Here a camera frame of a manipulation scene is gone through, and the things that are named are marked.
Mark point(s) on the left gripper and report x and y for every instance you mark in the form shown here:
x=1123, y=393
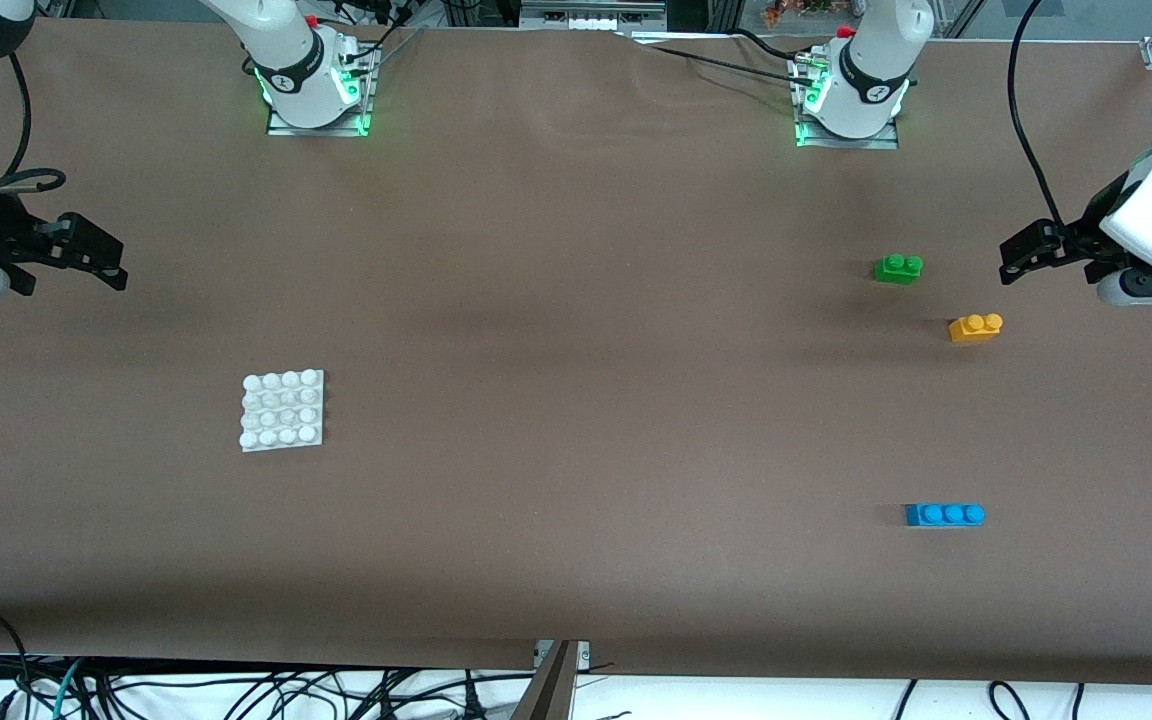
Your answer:
x=1082, y=237

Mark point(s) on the yellow two-stud block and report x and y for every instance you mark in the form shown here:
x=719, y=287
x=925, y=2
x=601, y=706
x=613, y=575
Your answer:
x=974, y=329

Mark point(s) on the white studded base plate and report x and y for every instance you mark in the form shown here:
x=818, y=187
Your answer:
x=282, y=410

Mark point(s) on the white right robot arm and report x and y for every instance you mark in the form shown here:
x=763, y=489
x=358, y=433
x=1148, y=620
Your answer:
x=296, y=60

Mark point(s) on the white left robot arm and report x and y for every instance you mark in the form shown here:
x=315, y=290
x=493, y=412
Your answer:
x=876, y=60

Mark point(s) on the green two-stud block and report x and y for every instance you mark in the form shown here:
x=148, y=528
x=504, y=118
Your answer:
x=898, y=270

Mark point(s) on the blue three-stud block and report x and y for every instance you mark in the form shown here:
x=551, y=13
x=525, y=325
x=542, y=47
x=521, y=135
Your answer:
x=944, y=515

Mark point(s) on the brown table cover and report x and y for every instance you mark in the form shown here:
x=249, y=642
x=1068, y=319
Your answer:
x=536, y=500

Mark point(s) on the silver aluminium frame rail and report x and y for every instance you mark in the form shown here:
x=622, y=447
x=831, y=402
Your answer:
x=591, y=15

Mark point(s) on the silver table edge bracket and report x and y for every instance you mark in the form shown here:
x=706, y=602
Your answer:
x=582, y=652

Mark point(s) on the aluminium profile post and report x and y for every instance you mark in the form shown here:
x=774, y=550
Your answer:
x=548, y=690

